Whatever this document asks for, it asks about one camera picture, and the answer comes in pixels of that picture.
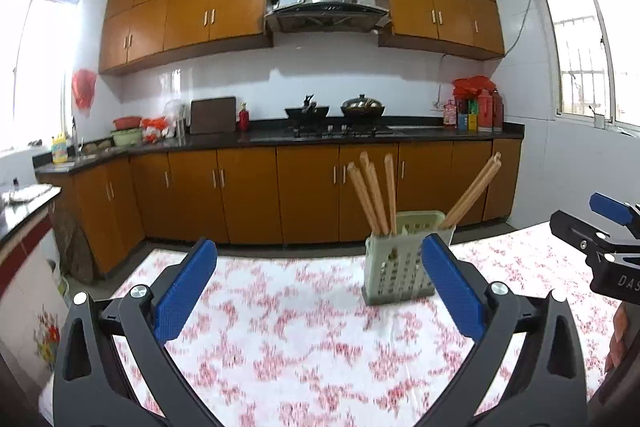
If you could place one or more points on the white floral print cabinet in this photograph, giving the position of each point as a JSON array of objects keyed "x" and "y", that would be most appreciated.
[{"x": 25, "y": 287}]

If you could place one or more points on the clear plastic bag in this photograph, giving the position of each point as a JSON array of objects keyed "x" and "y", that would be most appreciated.
[{"x": 175, "y": 117}]

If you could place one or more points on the barred sliding window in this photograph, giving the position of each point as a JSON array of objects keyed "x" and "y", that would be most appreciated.
[{"x": 580, "y": 47}]

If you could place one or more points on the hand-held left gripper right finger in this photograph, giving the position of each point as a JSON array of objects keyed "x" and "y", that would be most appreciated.
[{"x": 450, "y": 287}]

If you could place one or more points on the wooden wall cabinets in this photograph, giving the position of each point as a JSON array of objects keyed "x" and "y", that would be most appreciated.
[{"x": 220, "y": 2}]

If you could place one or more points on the red plastic bowl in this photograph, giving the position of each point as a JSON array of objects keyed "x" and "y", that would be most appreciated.
[{"x": 127, "y": 123}]

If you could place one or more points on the black wok with lid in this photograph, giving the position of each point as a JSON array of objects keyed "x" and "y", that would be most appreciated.
[{"x": 363, "y": 107}]

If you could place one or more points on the green plastic utensil holder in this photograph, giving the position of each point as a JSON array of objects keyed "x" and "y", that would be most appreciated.
[{"x": 395, "y": 267}]

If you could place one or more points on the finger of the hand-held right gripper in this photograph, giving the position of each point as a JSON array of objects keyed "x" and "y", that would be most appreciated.
[
  {"x": 575, "y": 229},
  {"x": 610, "y": 207}
]

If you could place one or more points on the dark cloth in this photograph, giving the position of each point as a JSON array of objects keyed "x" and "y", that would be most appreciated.
[{"x": 75, "y": 247}]

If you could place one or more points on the person's right hand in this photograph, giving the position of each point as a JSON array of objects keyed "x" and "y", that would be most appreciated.
[{"x": 617, "y": 337}]

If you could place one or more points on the red crumpled plastic bag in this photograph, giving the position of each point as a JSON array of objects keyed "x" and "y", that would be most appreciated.
[{"x": 472, "y": 86}]

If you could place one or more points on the red floral white tablecloth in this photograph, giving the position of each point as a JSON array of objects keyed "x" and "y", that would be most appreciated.
[{"x": 300, "y": 332}]

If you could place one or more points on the small white container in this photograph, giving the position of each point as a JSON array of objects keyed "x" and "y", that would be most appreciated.
[{"x": 598, "y": 118}]

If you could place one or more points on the green plastic basin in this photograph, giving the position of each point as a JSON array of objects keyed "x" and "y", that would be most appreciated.
[{"x": 126, "y": 138}]

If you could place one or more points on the brown cutting board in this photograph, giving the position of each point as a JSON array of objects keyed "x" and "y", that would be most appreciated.
[{"x": 212, "y": 116}]

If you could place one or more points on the black gas stove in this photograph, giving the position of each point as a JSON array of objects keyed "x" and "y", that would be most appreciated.
[{"x": 345, "y": 131}]

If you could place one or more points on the pink label bottle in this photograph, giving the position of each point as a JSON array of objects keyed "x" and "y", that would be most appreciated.
[{"x": 450, "y": 114}]

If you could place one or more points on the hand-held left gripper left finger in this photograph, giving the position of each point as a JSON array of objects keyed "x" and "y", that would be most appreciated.
[{"x": 185, "y": 292}]

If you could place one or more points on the black frying pan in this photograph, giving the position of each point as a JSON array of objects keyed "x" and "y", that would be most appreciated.
[{"x": 307, "y": 111}]

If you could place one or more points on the metal faucet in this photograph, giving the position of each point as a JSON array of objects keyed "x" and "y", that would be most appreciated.
[{"x": 75, "y": 132}]

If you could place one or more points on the person's right forearm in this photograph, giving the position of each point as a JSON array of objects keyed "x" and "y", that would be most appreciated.
[{"x": 622, "y": 389}]

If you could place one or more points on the yellow dish soap bottle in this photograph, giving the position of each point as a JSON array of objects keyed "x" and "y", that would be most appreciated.
[{"x": 59, "y": 149}]

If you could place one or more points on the orange and white bag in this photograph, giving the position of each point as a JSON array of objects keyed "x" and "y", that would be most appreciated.
[{"x": 154, "y": 129}]

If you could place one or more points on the small red bottle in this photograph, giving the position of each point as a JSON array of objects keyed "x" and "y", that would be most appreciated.
[{"x": 243, "y": 119}]

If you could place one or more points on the wooden base cabinets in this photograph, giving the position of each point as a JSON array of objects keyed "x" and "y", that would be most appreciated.
[{"x": 250, "y": 192}]

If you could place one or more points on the colourful seasoning boxes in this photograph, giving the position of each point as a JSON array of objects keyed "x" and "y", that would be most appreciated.
[{"x": 467, "y": 121}]

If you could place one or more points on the red hanging plastic bag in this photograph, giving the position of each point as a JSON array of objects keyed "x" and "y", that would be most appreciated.
[{"x": 84, "y": 89}]

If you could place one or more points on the bright plain window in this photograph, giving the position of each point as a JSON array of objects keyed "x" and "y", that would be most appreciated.
[{"x": 35, "y": 67}]

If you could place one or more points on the black kitchen countertop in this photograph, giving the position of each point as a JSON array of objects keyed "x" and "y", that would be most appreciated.
[{"x": 270, "y": 137}]

